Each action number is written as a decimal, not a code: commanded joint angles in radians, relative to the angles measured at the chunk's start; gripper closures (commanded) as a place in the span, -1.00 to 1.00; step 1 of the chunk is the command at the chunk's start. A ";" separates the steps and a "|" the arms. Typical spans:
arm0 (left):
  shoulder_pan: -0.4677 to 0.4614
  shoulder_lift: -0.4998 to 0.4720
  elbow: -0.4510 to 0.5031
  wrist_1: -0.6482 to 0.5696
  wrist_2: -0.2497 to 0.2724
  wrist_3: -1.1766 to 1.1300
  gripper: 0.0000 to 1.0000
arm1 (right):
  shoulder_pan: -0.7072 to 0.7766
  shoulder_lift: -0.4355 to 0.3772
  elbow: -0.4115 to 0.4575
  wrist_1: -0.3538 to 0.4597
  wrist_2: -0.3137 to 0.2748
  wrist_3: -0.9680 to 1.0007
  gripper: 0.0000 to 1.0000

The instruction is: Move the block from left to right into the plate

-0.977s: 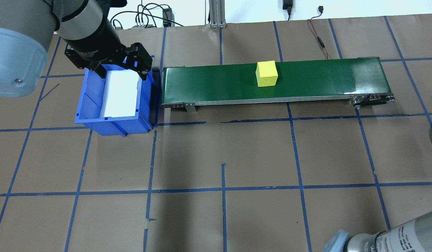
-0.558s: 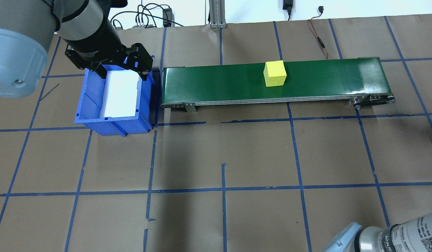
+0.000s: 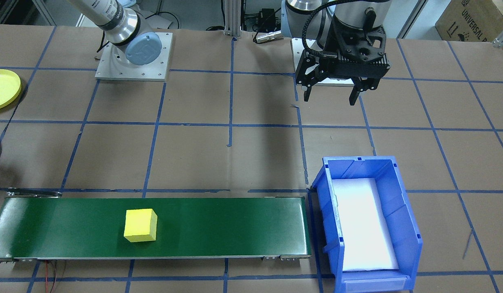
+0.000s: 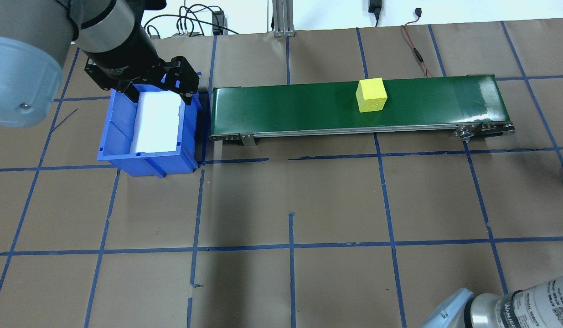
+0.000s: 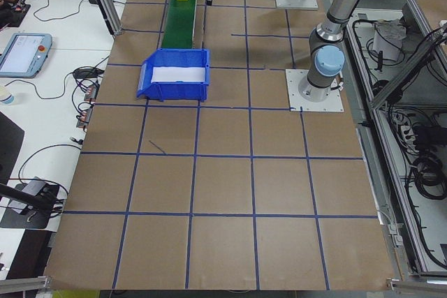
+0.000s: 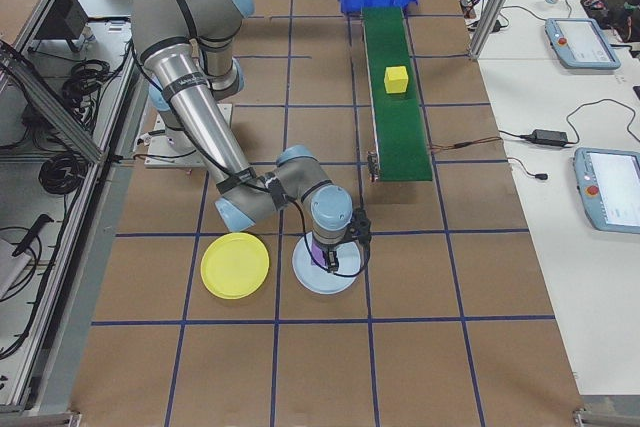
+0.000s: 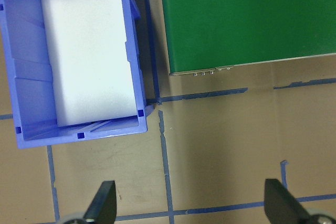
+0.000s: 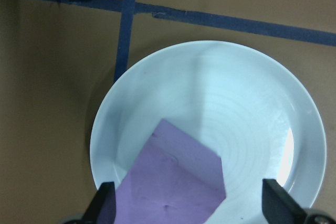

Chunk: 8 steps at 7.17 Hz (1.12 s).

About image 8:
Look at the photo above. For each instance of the pale blue round plate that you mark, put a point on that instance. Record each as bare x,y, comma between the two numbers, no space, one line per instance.
236,103

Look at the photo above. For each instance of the purple foam cube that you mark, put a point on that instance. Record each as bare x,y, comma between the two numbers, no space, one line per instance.
168,182

